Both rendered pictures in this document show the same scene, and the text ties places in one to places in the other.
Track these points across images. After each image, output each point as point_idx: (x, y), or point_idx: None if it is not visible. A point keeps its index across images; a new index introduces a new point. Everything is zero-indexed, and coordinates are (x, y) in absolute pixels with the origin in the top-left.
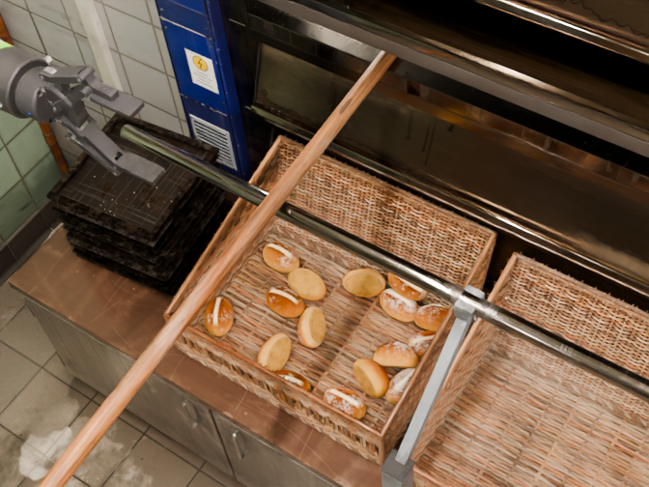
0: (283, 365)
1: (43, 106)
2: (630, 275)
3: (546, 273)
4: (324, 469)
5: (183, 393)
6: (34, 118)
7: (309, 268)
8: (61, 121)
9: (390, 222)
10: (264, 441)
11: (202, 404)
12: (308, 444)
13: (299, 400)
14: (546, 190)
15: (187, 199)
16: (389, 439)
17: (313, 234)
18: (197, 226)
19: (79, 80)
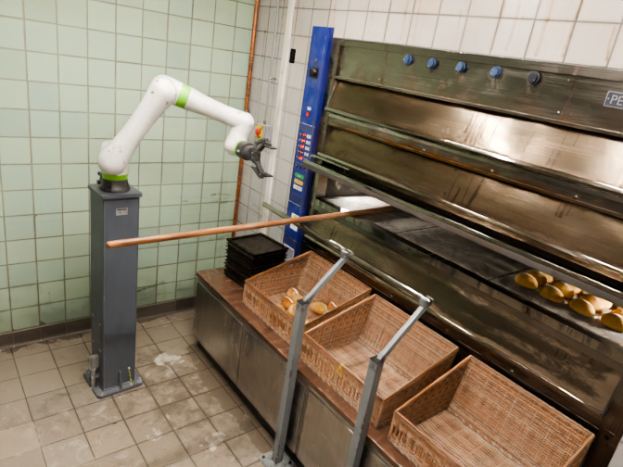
0: None
1: (249, 153)
2: (410, 296)
3: (384, 302)
4: (275, 345)
5: (236, 319)
6: (246, 155)
7: None
8: (252, 157)
9: (336, 285)
10: (258, 334)
11: (242, 319)
12: (273, 337)
13: (278, 316)
14: (390, 265)
15: (271, 257)
16: None
17: (307, 232)
18: None
19: (263, 139)
